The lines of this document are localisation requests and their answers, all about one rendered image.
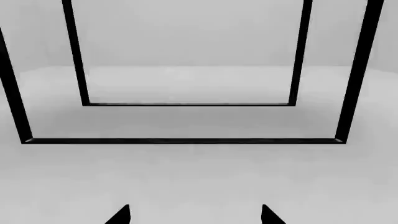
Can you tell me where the large black table leg frame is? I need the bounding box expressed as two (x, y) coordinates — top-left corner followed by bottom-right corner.
(0, 0), (389, 145)

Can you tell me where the small black table leg frame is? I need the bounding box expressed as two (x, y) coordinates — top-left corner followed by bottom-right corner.
(61, 0), (313, 107)

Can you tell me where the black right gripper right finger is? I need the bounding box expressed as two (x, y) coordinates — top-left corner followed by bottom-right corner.
(261, 203), (287, 224)

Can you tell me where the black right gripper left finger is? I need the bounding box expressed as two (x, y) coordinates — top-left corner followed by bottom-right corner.
(104, 203), (131, 224)

